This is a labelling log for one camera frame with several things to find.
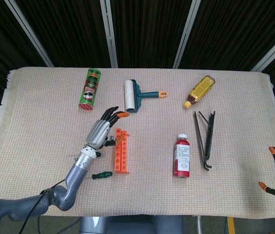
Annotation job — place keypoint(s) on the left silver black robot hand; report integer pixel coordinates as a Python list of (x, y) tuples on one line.
[(98, 131)]

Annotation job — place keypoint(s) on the black metal precision screwdriver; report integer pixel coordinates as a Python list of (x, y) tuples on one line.
[(113, 138)]

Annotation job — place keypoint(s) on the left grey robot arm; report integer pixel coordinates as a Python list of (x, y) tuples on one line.
[(76, 175)]

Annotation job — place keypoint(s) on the orange screwdriver holder rack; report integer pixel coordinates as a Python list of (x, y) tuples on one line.
[(123, 158)]

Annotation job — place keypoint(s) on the green Pringles can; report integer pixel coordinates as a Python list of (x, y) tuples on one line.
[(90, 90)]

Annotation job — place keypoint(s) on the teal lint roller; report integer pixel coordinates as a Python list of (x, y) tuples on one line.
[(130, 95)]

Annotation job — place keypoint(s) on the beige woven tablecloth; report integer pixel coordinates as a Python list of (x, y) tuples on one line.
[(152, 195)]

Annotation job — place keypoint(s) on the red juice bottle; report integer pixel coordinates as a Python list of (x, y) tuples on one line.
[(182, 158)]

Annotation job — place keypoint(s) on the black tongs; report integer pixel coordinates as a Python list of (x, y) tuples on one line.
[(209, 141)]

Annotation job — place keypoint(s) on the white metal table leg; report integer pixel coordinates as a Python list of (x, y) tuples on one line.
[(199, 225)]

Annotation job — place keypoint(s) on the grey robot torso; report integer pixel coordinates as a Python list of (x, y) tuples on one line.
[(127, 226)]

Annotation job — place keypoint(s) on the yellow tea bottle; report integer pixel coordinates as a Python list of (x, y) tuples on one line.
[(199, 91)]

